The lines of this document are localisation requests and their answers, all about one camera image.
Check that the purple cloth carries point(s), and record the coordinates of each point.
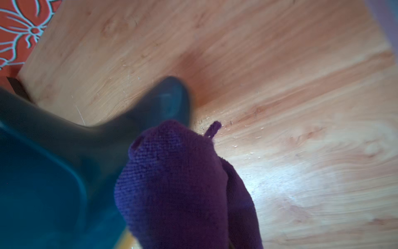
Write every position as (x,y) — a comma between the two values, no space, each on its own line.
(175,192)

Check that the teal rubber boot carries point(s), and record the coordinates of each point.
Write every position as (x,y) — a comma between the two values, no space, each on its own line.
(58,177)

